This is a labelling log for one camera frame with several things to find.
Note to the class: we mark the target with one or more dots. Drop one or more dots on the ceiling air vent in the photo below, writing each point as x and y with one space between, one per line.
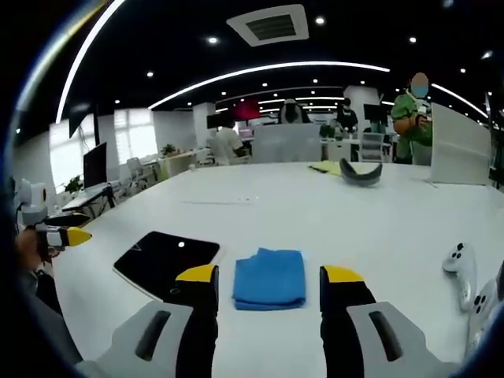
268 25

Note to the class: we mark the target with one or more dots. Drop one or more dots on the person's left hand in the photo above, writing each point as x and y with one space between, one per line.
28 246

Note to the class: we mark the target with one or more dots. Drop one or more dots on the black computer monitor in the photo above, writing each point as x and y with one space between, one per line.
94 165

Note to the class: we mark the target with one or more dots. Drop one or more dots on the green potted plant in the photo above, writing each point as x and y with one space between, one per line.
73 184

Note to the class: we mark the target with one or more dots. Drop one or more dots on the black tablet pad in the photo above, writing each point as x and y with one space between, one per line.
165 260

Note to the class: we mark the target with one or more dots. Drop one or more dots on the yellow cloth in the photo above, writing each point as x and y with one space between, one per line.
326 168

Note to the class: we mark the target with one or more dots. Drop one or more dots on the white office chair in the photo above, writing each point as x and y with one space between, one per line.
372 146

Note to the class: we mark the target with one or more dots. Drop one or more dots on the white game controller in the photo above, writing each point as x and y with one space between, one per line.
460 271
482 315

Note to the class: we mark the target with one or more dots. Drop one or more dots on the blue cleaning cloth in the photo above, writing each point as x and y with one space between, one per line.
271 280

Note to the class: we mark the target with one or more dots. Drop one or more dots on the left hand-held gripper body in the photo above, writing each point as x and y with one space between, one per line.
32 202

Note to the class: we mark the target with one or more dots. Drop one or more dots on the frosted desk divider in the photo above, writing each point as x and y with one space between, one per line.
286 142

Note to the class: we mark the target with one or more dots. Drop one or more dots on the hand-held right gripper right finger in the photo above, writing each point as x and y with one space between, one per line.
354 334

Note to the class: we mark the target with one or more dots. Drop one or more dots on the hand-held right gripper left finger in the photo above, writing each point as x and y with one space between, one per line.
185 334

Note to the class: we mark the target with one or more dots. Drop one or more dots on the dark curved headband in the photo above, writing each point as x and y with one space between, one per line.
360 175

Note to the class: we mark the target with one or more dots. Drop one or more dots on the white partition board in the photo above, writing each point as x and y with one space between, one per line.
458 145

